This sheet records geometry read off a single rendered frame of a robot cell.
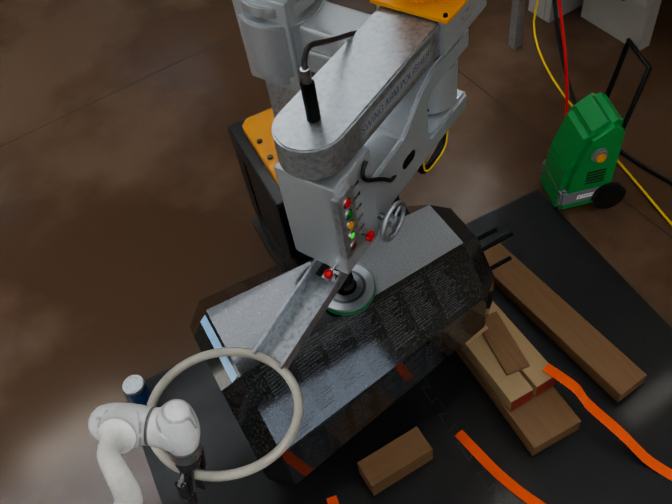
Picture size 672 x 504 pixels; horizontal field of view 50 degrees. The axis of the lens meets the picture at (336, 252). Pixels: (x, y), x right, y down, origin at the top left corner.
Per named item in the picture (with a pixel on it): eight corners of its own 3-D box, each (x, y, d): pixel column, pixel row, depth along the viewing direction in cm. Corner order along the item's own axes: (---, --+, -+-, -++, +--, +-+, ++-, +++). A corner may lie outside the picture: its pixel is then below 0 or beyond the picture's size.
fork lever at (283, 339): (353, 197, 264) (350, 190, 260) (398, 216, 256) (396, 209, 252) (247, 352, 241) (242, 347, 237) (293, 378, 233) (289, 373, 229)
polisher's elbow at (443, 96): (395, 106, 264) (392, 64, 249) (421, 76, 273) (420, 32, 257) (441, 122, 256) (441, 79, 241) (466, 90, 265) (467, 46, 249)
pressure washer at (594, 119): (595, 160, 399) (627, 28, 330) (623, 205, 377) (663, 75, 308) (534, 174, 398) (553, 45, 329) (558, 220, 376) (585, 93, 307)
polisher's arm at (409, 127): (421, 111, 288) (418, 5, 249) (473, 129, 279) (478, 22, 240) (319, 238, 255) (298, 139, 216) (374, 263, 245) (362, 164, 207)
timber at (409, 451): (373, 496, 300) (371, 486, 290) (359, 472, 307) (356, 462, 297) (433, 459, 306) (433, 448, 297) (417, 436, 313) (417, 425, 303)
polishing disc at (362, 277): (358, 320, 258) (358, 318, 257) (307, 300, 265) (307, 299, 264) (384, 275, 268) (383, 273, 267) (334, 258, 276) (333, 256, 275)
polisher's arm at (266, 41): (233, 65, 291) (218, 12, 272) (282, 18, 307) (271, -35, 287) (388, 121, 261) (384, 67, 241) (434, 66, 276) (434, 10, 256)
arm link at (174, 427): (206, 426, 198) (160, 422, 199) (199, 393, 187) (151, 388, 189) (196, 461, 190) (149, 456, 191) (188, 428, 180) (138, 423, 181)
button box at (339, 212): (354, 240, 231) (344, 181, 208) (361, 244, 230) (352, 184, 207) (340, 258, 227) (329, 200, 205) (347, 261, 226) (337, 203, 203)
